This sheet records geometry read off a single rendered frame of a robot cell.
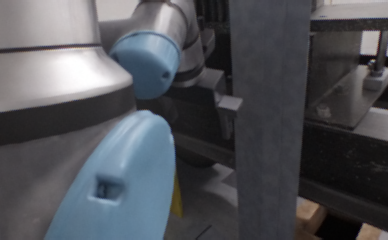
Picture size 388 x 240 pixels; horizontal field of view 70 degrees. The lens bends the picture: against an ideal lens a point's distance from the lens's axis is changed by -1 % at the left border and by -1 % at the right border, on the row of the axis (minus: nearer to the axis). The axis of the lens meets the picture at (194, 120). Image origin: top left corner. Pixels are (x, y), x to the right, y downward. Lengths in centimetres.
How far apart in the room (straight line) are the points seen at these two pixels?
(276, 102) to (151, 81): 42
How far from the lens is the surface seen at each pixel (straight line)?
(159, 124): 16
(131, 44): 30
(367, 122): 81
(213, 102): 48
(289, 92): 67
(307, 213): 147
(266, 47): 65
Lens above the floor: 100
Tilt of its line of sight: 25 degrees down
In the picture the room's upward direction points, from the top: 6 degrees counter-clockwise
